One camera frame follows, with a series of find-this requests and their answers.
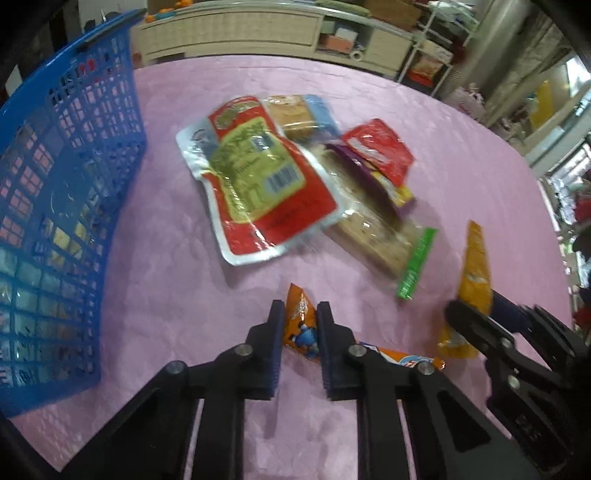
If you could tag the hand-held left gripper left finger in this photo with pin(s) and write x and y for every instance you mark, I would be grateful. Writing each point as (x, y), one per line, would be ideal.
(272, 350)

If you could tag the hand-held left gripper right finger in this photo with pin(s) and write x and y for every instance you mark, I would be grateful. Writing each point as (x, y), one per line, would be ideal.
(330, 360)

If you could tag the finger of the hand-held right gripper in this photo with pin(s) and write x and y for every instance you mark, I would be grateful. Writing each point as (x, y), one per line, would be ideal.
(505, 314)
(471, 327)

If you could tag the orange cartoon snack packet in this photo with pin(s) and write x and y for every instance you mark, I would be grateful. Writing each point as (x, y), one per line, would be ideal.
(302, 323)

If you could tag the yellow orange snack packet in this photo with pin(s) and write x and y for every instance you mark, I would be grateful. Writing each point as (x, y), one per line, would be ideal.
(475, 272)

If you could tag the cracker packet green end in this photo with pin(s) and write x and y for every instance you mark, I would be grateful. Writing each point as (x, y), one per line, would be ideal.
(374, 240)

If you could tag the large red green snack packet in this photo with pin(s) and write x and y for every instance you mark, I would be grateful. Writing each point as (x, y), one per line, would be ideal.
(258, 194)

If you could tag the purple cracker packet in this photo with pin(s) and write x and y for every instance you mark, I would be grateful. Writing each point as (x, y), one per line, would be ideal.
(369, 184)

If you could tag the small red snack packet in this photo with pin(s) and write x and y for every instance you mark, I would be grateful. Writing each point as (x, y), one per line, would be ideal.
(378, 147)

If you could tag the blue plastic basket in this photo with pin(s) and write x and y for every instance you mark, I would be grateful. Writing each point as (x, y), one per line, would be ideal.
(46, 392)

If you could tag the brown biscuit packet blue end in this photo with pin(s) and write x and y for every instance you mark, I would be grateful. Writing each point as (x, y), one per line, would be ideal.
(291, 115)

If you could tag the pink bag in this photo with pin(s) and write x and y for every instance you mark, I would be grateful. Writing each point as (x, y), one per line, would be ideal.
(464, 104)

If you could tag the white shelf rack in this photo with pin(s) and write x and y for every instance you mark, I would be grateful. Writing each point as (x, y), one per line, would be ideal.
(429, 46)

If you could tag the silver standing air conditioner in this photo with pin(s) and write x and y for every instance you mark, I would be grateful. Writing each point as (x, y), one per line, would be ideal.
(494, 32)

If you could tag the paper roll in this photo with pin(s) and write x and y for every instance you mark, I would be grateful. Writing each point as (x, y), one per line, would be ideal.
(356, 54)

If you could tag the cardboard box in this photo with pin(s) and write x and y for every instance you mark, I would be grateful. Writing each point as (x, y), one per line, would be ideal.
(392, 11)

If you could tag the cream television cabinet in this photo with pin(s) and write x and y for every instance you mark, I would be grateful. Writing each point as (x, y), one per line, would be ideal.
(231, 27)

